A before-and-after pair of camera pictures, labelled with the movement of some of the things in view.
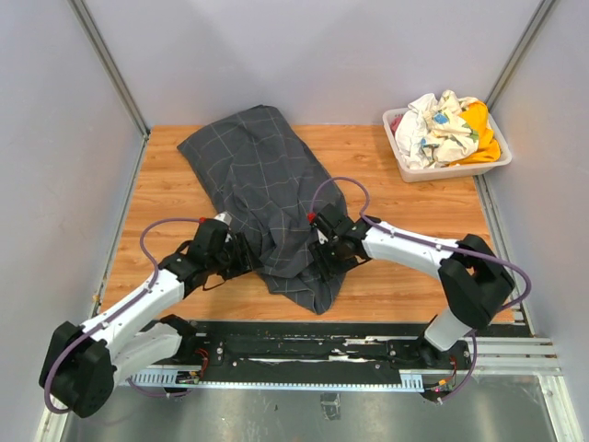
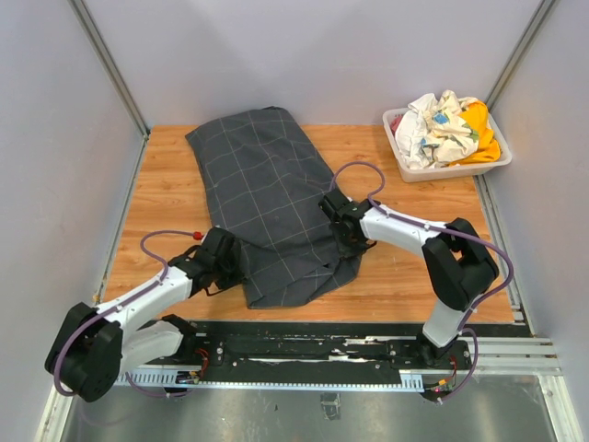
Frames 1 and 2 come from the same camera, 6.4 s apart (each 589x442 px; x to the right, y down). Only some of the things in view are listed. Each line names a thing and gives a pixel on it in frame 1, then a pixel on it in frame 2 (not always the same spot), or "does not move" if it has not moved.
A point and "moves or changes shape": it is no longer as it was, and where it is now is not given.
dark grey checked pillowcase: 261,178 moves or changes shape
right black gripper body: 330,259 → 352,247
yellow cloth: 489,149 does not move
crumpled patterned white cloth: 434,133 does not move
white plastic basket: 409,174 does not move
